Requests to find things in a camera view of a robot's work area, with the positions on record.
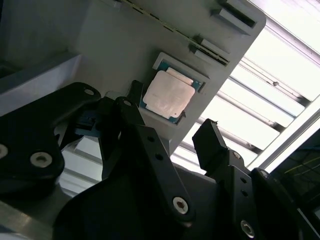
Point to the silver-topped CPU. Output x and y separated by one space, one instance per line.
167 95

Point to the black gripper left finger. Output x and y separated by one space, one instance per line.
25 140

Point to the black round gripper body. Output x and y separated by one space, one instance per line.
130 207

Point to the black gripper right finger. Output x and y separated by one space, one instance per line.
210 145

